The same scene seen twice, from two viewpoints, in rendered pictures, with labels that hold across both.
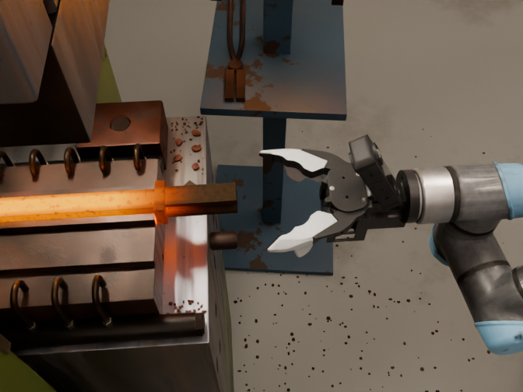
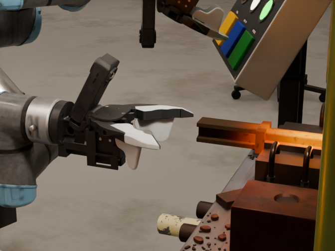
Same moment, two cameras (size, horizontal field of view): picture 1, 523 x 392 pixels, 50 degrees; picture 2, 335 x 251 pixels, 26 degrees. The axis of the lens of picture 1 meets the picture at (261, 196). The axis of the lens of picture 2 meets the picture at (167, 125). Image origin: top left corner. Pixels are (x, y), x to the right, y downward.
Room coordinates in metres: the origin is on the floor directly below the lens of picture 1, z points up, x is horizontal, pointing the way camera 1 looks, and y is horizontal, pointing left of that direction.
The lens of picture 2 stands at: (1.33, 0.40, 1.37)
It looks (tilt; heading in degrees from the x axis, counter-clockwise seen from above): 20 degrees down; 204
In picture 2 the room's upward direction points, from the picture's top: straight up
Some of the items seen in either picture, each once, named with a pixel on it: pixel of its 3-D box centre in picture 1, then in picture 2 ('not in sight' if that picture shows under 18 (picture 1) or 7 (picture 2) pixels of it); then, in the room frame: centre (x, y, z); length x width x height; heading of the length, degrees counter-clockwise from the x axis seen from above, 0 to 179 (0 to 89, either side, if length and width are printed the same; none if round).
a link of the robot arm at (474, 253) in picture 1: (465, 239); (16, 168); (0.40, -0.30, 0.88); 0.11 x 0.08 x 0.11; 12
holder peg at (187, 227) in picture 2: not in sight; (194, 234); (0.48, 0.06, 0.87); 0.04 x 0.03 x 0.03; 94
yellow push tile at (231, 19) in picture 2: not in sight; (227, 29); (-0.22, -0.15, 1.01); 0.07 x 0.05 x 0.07; 29
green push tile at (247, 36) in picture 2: not in sight; (243, 51); (-0.04, -0.05, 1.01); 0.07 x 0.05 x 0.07; 29
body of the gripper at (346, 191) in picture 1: (365, 201); (94, 131); (0.41, -0.14, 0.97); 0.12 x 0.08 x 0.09; 94
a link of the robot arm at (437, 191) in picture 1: (426, 193); (48, 121); (0.42, -0.22, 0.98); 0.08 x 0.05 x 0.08; 4
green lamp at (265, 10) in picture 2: not in sight; (266, 10); (-0.06, -0.01, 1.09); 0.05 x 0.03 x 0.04; 4
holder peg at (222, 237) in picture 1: (223, 240); (210, 211); (0.40, 0.06, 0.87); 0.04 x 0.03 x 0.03; 94
